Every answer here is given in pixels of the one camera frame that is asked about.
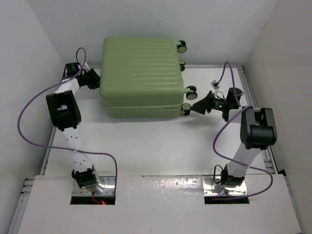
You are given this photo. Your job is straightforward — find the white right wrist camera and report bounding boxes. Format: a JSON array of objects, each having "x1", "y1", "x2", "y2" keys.
[{"x1": 210, "y1": 80, "x2": 219, "y2": 91}]

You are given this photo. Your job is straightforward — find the green suitcase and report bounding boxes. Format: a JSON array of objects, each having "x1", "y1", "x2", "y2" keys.
[{"x1": 99, "y1": 37, "x2": 197, "y2": 118}]

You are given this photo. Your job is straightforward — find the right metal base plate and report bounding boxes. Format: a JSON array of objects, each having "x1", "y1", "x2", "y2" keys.
[{"x1": 202, "y1": 175, "x2": 248, "y2": 197}]

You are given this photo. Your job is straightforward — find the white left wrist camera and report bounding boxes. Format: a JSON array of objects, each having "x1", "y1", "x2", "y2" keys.
[{"x1": 84, "y1": 63, "x2": 90, "y2": 72}]

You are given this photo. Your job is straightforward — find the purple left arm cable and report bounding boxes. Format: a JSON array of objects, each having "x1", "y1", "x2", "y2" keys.
[{"x1": 17, "y1": 47, "x2": 118, "y2": 193}]

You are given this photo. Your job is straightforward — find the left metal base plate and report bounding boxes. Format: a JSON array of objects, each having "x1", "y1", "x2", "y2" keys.
[{"x1": 72, "y1": 176, "x2": 116, "y2": 197}]

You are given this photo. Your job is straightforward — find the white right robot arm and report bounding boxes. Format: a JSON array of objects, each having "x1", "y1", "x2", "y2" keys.
[{"x1": 191, "y1": 88, "x2": 277, "y2": 187}]

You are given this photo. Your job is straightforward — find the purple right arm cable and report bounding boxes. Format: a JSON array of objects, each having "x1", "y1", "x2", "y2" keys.
[{"x1": 213, "y1": 60, "x2": 273, "y2": 198}]

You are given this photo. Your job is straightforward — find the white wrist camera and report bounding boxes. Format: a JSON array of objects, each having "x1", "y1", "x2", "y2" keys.
[
  {"x1": 84, "y1": 63, "x2": 90, "y2": 72},
  {"x1": 210, "y1": 80, "x2": 219, "y2": 91}
]

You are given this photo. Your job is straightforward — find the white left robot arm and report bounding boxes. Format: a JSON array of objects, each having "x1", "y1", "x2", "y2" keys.
[{"x1": 46, "y1": 62, "x2": 100, "y2": 193}]

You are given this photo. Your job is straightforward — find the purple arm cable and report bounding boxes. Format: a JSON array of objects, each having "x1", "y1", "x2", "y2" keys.
[
  {"x1": 17, "y1": 47, "x2": 118, "y2": 193},
  {"x1": 213, "y1": 60, "x2": 273, "y2": 198}
]

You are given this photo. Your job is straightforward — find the metal base plate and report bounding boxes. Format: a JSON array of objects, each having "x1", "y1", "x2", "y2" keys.
[
  {"x1": 202, "y1": 175, "x2": 248, "y2": 197},
  {"x1": 72, "y1": 176, "x2": 116, "y2": 197}
]

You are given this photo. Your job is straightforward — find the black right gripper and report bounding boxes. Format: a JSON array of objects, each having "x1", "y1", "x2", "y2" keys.
[{"x1": 190, "y1": 91, "x2": 229, "y2": 115}]

